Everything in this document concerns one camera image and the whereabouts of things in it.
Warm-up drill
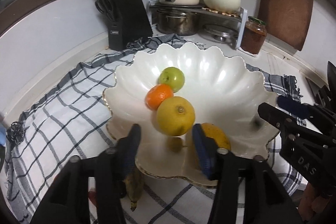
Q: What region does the small green olive fruit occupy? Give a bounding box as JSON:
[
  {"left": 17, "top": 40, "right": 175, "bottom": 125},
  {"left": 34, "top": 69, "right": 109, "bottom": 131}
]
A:
[{"left": 167, "top": 137, "right": 184, "bottom": 153}]

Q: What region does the yellow mango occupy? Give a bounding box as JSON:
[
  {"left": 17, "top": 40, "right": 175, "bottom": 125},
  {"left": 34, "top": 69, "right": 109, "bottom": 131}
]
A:
[{"left": 201, "top": 123, "right": 231, "bottom": 151}]

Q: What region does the checkered kitchen cloth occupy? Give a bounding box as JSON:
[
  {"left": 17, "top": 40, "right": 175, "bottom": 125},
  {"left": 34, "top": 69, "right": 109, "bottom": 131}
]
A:
[{"left": 5, "top": 34, "right": 302, "bottom": 223}]

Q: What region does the person's hand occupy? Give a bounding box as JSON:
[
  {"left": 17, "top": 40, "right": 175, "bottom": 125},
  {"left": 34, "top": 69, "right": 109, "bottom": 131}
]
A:
[{"left": 298, "top": 183, "right": 333, "bottom": 222}]

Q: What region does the brown wooden cutting board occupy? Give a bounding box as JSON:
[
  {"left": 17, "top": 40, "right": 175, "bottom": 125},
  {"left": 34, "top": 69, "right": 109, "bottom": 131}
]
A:
[{"left": 258, "top": 0, "right": 314, "bottom": 51}]

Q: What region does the overripe brown banana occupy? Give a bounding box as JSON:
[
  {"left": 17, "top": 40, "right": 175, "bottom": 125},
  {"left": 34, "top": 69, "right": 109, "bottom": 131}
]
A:
[{"left": 124, "top": 166, "right": 144, "bottom": 211}]

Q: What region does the white scalloped fruit bowl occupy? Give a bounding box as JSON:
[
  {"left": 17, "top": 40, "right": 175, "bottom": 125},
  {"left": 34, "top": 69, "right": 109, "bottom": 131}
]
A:
[{"left": 102, "top": 43, "right": 278, "bottom": 188}]

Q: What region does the green apple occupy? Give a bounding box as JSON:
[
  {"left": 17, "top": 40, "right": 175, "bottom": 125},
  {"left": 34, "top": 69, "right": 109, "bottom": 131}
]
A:
[{"left": 159, "top": 67, "right": 185, "bottom": 92}]

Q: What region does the metal kitchen shelf rack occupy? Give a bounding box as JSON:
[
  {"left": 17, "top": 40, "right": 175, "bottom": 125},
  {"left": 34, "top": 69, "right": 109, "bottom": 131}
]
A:
[{"left": 147, "top": 0, "right": 248, "bottom": 50}]

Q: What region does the black knife block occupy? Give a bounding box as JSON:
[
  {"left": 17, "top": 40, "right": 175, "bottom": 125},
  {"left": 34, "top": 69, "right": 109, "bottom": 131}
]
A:
[{"left": 95, "top": 0, "right": 153, "bottom": 51}]

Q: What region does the large yellow lemon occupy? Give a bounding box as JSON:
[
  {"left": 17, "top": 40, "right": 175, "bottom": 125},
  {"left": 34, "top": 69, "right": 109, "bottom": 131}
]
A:
[{"left": 156, "top": 96, "right": 195, "bottom": 136}]

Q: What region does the orange tangerine in bowl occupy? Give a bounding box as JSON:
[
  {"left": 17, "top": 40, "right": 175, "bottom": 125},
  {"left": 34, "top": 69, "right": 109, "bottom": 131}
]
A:
[{"left": 145, "top": 84, "right": 174, "bottom": 110}]

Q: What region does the steel pot under shelf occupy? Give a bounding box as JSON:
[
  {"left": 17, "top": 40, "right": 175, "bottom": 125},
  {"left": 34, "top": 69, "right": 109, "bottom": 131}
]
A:
[{"left": 157, "top": 9, "right": 200, "bottom": 36}]

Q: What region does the black scrub ball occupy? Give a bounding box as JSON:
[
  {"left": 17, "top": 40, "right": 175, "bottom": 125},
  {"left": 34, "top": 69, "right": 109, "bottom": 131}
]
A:
[{"left": 7, "top": 122, "right": 25, "bottom": 145}]

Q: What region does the glass jar brown sauce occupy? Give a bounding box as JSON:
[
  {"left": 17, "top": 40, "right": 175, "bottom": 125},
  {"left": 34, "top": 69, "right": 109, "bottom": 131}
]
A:
[{"left": 240, "top": 16, "right": 267, "bottom": 56}]

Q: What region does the steel lid under shelf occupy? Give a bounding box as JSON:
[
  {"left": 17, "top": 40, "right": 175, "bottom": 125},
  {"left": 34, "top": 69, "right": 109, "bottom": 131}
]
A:
[{"left": 203, "top": 24, "right": 238, "bottom": 43}]

